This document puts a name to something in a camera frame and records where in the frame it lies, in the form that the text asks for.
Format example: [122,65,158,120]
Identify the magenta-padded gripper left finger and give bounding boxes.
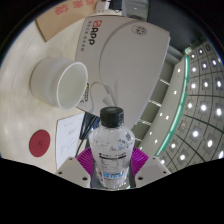
[54,147,98,188]

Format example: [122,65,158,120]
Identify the white paper ream box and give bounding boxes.
[74,14,172,131]

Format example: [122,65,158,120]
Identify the clear black-capped water bottle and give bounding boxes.
[88,106,136,190]

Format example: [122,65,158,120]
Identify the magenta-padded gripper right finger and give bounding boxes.
[129,146,172,189]

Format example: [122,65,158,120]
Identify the black power adapter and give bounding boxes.
[109,0,124,12]

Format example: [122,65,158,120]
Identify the round ceiling lights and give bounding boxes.
[133,41,224,168]

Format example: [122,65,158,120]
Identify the white printed paper sheet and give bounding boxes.
[54,112,86,170]

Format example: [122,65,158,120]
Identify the white cup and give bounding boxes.
[29,56,89,111]

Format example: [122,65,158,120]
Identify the flat round red coaster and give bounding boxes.
[28,129,52,158]

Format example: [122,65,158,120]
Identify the brown kraft envelope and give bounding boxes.
[35,0,101,43]

